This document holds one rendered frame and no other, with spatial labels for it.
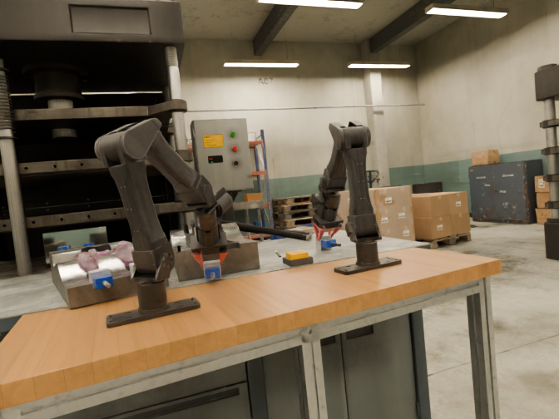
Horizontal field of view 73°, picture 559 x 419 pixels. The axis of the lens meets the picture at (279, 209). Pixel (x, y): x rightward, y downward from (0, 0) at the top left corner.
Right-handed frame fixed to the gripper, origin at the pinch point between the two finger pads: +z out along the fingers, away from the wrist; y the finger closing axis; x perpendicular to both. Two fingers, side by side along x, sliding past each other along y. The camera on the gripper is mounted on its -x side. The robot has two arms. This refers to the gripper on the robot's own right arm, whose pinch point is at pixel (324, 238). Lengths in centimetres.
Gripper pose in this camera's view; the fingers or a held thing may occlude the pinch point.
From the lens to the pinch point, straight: 147.6
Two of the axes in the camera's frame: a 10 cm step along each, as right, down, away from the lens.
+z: -1.2, 8.7, 4.9
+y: -8.9, 1.2, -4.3
